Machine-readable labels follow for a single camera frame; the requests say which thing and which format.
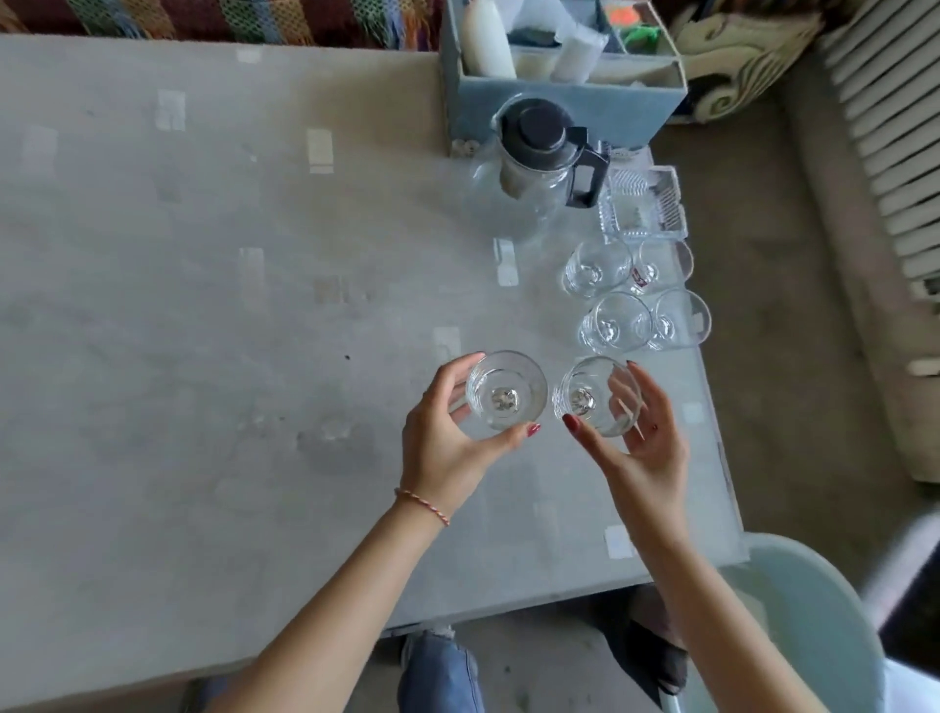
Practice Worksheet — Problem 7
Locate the brown sofa with cream carving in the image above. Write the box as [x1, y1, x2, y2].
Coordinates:
[664, 0, 827, 124]

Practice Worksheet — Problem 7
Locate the white radiator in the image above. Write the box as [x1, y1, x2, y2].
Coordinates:
[815, 0, 940, 299]

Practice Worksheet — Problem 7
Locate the white paper packet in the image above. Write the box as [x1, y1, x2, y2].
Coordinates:
[551, 20, 611, 84]

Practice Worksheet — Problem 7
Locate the colourful striped woven sofa throw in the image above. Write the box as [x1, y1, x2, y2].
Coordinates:
[0, 0, 446, 51]

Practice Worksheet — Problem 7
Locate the grey table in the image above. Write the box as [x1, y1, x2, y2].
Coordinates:
[0, 32, 750, 713]

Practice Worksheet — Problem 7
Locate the person's blue jeans leg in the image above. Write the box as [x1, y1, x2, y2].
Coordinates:
[396, 631, 486, 713]

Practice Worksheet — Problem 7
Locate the white tissue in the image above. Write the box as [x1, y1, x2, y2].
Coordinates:
[506, 0, 588, 38]

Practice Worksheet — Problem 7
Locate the person's right hand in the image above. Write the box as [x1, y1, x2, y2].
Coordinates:
[561, 359, 691, 548]

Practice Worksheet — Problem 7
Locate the person's left forearm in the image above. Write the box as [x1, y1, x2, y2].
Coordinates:
[205, 499, 453, 713]

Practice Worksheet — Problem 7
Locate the glass kettle with black lid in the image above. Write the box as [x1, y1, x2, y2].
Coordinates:
[469, 97, 612, 240]

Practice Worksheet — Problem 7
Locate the person's left hand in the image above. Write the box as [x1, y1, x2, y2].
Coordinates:
[399, 351, 544, 519]

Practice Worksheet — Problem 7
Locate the red string bracelet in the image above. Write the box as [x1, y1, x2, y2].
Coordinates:
[394, 486, 452, 529]

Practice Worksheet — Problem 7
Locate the person's right forearm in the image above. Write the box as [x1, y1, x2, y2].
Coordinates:
[645, 513, 831, 713]

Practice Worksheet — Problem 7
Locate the clear glass ashtray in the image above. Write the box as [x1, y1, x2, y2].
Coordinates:
[598, 165, 689, 245]

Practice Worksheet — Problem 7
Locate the cream white bottle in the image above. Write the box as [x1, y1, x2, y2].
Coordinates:
[462, 0, 518, 80]

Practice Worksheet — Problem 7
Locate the blue fabric organizer box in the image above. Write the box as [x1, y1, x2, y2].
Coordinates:
[439, 0, 689, 157]

